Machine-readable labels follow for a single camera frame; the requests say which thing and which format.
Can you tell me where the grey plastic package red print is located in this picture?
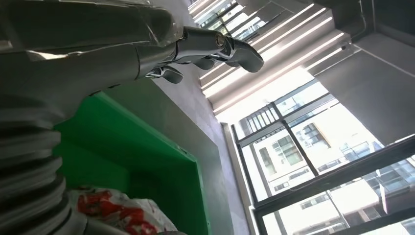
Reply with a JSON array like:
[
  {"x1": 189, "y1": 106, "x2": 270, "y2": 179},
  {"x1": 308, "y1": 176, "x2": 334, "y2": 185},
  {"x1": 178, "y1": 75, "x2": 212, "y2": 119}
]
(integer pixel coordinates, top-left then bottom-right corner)
[{"x1": 66, "y1": 186, "x2": 179, "y2": 235}]

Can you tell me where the green plastic basket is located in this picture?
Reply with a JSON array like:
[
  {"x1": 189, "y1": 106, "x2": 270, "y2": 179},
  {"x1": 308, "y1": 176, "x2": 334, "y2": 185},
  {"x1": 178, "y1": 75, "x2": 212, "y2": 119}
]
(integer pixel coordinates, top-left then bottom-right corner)
[{"x1": 53, "y1": 92, "x2": 211, "y2": 235}]

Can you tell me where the long ceiling light strip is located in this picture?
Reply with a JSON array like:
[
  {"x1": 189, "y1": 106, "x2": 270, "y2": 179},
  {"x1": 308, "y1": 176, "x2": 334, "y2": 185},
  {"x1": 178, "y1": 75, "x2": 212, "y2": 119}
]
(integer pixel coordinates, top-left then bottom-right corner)
[
  {"x1": 202, "y1": 17, "x2": 334, "y2": 96},
  {"x1": 259, "y1": 8, "x2": 326, "y2": 50},
  {"x1": 213, "y1": 32, "x2": 345, "y2": 113}
]

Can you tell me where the building outside window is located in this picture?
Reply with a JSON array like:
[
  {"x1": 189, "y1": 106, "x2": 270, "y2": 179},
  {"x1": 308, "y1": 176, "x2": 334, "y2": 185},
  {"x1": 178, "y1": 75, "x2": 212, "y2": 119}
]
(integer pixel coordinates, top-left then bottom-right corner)
[{"x1": 240, "y1": 84, "x2": 415, "y2": 235}]

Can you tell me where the black framed window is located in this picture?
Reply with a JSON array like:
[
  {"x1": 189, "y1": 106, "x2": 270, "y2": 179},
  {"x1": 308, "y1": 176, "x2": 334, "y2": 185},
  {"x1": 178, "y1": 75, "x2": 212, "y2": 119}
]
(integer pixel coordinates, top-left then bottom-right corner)
[{"x1": 230, "y1": 77, "x2": 415, "y2": 235}]

